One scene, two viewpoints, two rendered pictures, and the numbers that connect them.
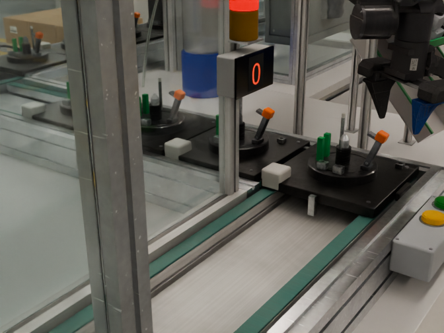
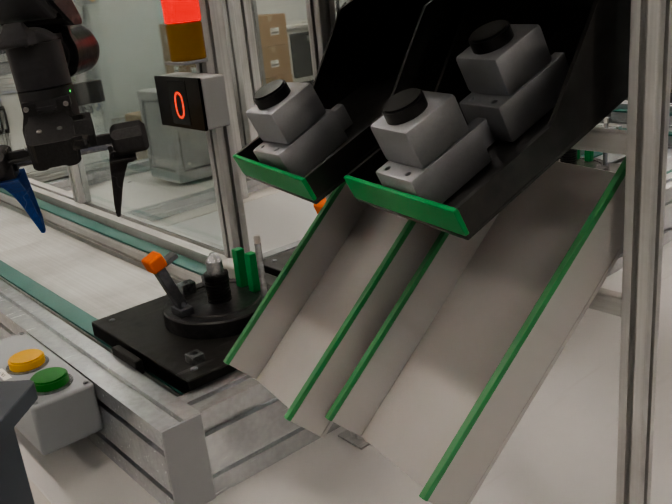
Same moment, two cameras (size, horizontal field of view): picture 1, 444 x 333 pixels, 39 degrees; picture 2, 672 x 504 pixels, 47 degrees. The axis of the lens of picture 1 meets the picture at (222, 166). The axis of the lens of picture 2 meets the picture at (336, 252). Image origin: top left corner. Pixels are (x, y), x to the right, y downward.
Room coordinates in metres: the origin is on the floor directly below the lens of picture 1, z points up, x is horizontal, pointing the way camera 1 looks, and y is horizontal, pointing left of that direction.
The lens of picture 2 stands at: (1.54, -1.06, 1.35)
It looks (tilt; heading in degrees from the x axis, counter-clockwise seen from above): 20 degrees down; 106
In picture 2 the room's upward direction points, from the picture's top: 6 degrees counter-clockwise
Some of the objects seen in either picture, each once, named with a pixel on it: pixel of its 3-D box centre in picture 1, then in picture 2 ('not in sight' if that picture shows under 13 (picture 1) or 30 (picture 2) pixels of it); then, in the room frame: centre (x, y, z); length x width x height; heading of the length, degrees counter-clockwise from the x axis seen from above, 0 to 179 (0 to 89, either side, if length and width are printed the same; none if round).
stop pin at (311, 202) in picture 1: (312, 205); not in sight; (1.06, -0.17, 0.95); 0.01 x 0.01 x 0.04; 55
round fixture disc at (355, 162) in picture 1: (341, 167); (220, 306); (1.16, -0.24, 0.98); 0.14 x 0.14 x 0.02
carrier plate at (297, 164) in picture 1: (341, 176); (223, 320); (1.16, -0.24, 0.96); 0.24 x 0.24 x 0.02; 55
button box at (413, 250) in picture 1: (431, 235); (33, 387); (0.96, -0.37, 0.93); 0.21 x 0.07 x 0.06; 145
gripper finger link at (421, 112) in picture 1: (426, 118); (20, 205); (0.98, -0.34, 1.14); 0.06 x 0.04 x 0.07; 119
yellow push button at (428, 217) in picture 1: (433, 219); (27, 363); (0.96, -0.37, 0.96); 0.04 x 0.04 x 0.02
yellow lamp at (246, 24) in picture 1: (243, 24); (186, 41); (1.07, -0.04, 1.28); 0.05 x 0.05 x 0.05
